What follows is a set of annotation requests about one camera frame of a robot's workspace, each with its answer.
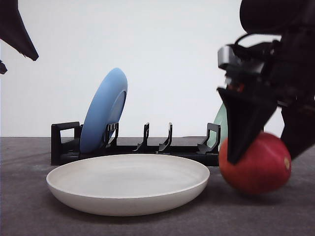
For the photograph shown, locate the black plastic dish rack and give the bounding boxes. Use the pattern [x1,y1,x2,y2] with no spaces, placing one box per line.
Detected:
[51,122,221,165]

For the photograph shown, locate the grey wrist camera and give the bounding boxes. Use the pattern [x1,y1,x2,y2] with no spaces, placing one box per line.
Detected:
[218,45,265,73]

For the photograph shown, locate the blue plate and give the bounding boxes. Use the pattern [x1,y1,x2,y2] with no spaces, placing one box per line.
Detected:
[80,68,128,154]

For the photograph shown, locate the green plate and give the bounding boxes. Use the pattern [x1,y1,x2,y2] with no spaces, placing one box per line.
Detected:
[209,103,228,150]

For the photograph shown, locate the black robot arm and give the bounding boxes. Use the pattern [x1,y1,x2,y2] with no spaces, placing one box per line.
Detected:
[217,0,315,164]

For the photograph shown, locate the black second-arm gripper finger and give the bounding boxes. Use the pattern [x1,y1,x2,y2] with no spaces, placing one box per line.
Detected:
[0,0,39,61]

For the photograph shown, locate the white plate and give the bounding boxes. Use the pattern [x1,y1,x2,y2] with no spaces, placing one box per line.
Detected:
[46,155,210,216]

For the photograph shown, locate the black second-arm gripper finger tip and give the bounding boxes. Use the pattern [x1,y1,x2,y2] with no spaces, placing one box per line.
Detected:
[0,59,8,74]

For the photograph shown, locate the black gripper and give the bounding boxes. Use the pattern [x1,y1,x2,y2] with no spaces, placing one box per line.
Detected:
[217,29,315,164]

